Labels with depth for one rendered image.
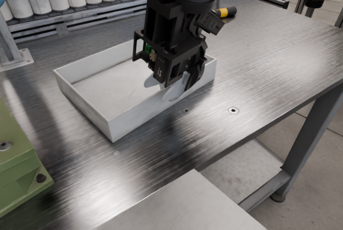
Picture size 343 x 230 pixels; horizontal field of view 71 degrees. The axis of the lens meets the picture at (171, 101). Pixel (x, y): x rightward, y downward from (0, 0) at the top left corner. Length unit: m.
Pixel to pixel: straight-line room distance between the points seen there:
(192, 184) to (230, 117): 0.16
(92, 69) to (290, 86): 0.44
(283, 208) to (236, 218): 1.03
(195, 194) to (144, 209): 0.07
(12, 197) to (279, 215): 1.17
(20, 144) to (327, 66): 0.65
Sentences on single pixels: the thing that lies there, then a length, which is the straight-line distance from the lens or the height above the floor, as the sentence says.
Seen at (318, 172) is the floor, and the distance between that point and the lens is 1.58.
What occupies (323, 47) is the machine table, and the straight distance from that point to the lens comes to 0.79.
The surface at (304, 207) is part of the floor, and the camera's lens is 1.42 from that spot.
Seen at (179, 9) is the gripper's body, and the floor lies 1.05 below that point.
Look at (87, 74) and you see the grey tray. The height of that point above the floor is 0.84.
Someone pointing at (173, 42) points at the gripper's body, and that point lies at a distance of 0.31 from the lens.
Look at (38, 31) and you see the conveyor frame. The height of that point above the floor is 0.85.
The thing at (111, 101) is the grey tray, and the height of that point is 0.83.
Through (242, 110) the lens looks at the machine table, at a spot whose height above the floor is 0.83.
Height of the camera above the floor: 1.14
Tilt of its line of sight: 40 degrees down
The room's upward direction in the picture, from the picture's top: straight up
